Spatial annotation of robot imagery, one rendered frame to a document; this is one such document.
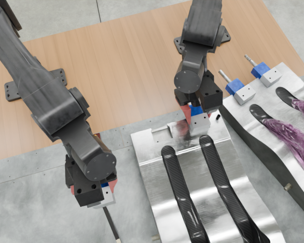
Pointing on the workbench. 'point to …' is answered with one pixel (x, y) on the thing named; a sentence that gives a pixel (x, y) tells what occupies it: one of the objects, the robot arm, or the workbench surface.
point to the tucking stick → (111, 224)
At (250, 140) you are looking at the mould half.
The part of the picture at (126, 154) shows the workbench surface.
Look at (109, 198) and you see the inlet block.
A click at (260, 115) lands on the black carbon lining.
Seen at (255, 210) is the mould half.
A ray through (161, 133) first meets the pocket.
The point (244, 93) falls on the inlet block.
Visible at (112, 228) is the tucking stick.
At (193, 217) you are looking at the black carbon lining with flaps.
